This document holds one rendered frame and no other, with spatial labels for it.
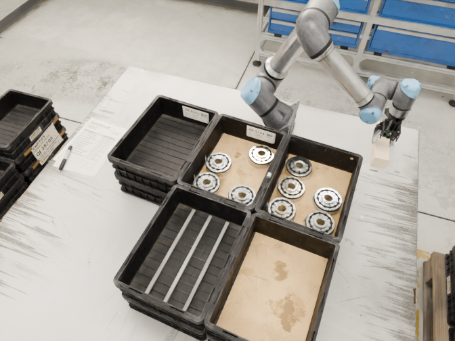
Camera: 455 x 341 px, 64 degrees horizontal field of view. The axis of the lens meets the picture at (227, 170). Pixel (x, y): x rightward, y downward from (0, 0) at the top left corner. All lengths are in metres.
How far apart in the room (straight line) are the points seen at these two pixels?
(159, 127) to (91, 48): 2.26
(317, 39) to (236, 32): 2.52
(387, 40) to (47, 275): 2.71
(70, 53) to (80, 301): 2.77
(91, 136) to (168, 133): 0.43
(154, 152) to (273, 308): 0.78
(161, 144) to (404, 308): 1.11
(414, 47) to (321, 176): 1.88
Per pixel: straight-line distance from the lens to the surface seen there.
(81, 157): 1.81
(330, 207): 1.39
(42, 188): 1.76
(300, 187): 1.41
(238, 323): 1.20
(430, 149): 3.04
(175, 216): 1.36
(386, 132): 1.71
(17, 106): 2.56
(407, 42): 3.17
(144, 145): 1.59
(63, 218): 1.63
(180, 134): 1.61
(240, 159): 1.51
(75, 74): 3.55
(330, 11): 1.44
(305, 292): 1.25
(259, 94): 1.63
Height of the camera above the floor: 1.98
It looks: 52 degrees down
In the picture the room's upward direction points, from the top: straight up
